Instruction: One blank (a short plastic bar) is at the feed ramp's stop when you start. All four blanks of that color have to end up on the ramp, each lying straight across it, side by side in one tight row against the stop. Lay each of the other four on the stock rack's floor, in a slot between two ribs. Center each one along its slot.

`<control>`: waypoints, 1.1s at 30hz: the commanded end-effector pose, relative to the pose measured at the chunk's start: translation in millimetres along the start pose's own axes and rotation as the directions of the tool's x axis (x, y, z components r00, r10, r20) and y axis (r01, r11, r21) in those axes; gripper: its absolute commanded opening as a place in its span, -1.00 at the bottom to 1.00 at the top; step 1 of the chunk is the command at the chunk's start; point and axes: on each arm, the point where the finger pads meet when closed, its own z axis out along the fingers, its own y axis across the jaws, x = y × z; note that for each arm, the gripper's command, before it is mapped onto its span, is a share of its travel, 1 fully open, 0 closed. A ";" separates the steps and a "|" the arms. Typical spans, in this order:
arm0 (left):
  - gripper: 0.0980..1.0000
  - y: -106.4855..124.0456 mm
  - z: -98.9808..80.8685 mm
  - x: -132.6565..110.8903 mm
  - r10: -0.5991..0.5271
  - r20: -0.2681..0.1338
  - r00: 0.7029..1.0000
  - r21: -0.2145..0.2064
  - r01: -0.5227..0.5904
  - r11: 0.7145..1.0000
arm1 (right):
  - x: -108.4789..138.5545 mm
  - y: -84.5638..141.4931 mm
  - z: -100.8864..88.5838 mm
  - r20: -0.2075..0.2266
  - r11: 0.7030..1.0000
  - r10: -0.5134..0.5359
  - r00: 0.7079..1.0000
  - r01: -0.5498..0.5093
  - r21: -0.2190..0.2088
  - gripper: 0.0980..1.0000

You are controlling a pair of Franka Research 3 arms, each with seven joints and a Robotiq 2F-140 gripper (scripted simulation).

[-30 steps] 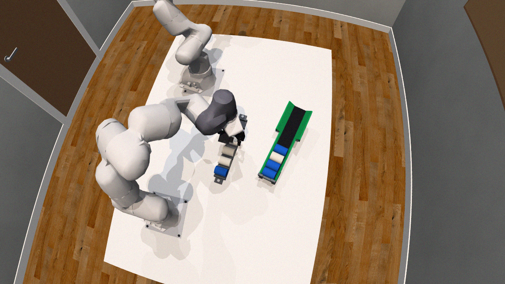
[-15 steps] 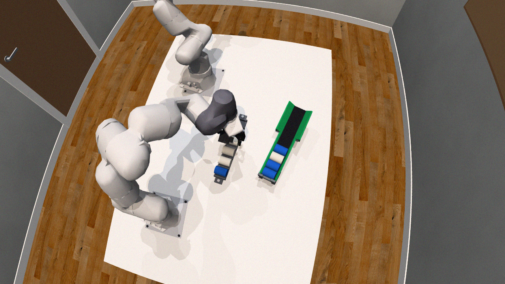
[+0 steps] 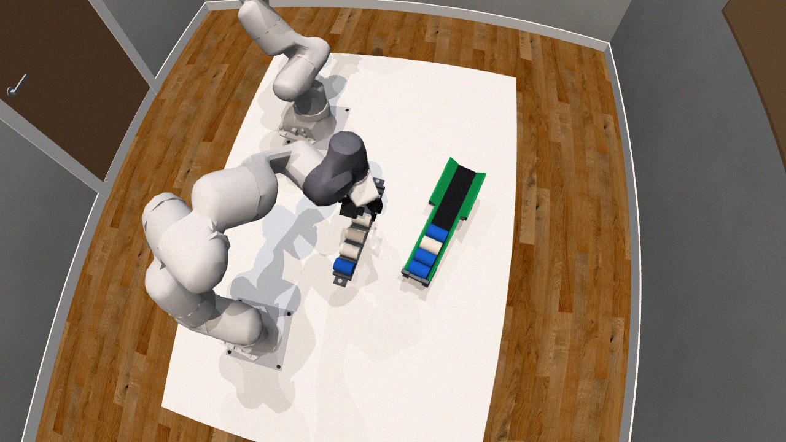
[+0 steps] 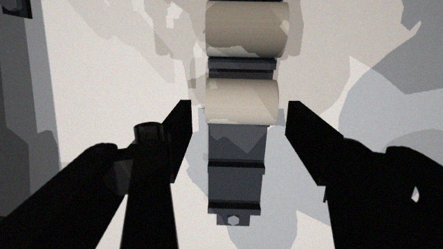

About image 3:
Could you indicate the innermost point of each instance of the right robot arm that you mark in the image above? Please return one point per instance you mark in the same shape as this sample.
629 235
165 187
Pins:
190 248

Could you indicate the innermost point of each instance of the blue cylinder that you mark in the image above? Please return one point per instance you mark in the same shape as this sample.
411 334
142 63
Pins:
419 269
437 233
424 257
344 266

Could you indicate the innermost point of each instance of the grey cylinder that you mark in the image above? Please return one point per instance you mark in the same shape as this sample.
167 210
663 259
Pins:
355 235
365 220
350 250

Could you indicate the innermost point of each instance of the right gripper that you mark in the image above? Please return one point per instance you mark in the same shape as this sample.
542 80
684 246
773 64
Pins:
375 206

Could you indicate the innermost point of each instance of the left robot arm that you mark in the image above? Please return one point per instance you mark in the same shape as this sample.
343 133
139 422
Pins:
296 82

